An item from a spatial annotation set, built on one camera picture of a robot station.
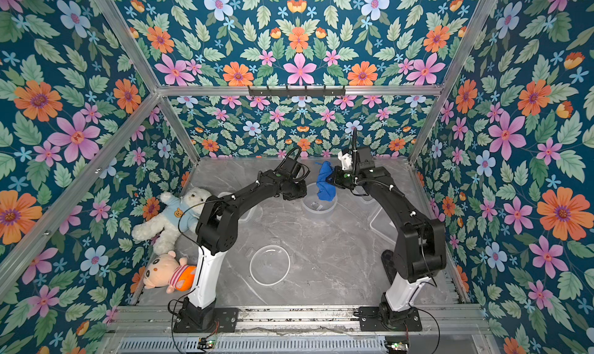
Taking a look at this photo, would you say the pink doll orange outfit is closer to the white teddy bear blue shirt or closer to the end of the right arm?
the white teddy bear blue shirt

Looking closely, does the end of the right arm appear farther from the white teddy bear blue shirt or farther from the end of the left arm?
the white teddy bear blue shirt

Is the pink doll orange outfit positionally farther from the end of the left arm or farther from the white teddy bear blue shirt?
the end of the left arm

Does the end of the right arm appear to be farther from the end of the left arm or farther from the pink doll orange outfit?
the pink doll orange outfit

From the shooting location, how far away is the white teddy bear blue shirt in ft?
2.81

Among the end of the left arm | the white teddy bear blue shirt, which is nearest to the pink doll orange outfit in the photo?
the white teddy bear blue shirt
